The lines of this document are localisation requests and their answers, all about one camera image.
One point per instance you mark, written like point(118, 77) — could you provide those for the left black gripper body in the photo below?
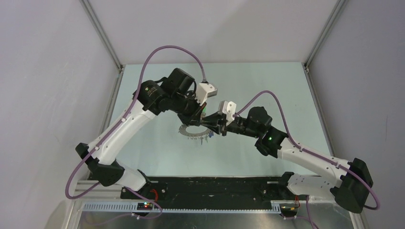
point(192, 108)

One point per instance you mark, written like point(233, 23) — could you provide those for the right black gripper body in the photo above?
point(235, 126)

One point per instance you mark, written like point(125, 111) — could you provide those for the keys with tags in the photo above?
point(206, 137)

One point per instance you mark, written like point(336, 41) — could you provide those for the large metal keyring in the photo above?
point(193, 132)

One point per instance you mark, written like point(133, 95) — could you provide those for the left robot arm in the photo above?
point(170, 93)

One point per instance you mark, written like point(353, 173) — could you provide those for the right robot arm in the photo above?
point(349, 183)

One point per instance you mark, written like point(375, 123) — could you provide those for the right controller board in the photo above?
point(289, 208)

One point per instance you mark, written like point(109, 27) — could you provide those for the controller board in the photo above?
point(144, 206)
point(289, 208)

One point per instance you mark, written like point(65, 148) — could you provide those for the left controller board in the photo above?
point(144, 206)

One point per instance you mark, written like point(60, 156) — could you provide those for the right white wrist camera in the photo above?
point(226, 107)

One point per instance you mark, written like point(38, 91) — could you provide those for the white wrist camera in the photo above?
point(205, 91)
point(226, 107)

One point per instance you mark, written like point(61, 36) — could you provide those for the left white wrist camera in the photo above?
point(205, 91)

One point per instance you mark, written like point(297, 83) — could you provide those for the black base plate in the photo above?
point(217, 193)

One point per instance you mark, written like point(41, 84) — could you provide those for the left aluminium frame post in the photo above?
point(95, 21)

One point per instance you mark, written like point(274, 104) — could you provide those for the aluminium frame post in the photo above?
point(95, 21)
point(327, 28)

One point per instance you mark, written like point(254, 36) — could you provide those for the right aluminium frame post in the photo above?
point(327, 28)

